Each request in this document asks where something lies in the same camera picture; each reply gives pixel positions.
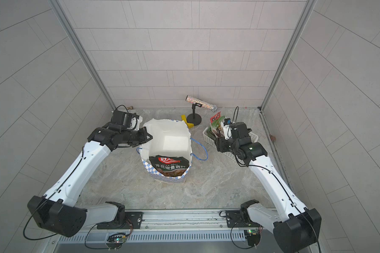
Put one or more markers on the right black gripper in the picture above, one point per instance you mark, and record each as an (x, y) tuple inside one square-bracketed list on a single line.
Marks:
[(222, 144)]

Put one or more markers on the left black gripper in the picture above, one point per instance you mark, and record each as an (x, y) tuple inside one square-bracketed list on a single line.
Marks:
[(142, 138)]

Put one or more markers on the green condiment packet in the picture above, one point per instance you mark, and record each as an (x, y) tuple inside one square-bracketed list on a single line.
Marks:
[(216, 128)]

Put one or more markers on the blue checkered paper bag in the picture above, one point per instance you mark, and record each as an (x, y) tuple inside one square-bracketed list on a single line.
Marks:
[(171, 138)]

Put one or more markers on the dark fish seasoning packet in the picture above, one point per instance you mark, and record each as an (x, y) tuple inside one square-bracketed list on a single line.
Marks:
[(170, 166)]

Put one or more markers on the red condiment packet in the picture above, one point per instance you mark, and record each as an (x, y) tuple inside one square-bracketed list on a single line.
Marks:
[(215, 117)]

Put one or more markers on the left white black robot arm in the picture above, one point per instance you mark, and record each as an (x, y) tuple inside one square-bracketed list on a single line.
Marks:
[(56, 210)]

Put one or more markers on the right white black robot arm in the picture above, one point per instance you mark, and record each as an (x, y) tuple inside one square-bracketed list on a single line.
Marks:
[(293, 225)]

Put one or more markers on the yellow wooden block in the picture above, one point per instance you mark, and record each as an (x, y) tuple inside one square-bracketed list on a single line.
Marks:
[(189, 125)]

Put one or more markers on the right circuit board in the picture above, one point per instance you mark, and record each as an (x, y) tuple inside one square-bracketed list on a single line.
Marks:
[(253, 237)]

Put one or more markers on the circuit board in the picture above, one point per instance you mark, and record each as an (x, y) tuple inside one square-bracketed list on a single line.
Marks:
[(116, 240), (253, 237)]

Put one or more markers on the left circuit board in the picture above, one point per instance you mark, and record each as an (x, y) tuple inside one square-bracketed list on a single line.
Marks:
[(116, 240)]

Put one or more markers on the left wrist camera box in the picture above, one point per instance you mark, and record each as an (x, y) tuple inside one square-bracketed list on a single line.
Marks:
[(125, 121)]

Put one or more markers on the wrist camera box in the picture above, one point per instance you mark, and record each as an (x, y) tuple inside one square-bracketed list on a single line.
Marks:
[(225, 124), (125, 121)]

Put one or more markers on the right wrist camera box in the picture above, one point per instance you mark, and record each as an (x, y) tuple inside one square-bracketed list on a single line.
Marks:
[(225, 124)]

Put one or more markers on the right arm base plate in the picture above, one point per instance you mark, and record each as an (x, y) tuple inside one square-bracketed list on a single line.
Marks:
[(237, 218)]

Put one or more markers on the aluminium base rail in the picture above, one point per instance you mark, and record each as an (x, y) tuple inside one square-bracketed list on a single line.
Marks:
[(174, 219)]

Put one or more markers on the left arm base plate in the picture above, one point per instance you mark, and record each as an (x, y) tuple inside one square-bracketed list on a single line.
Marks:
[(130, 220)]

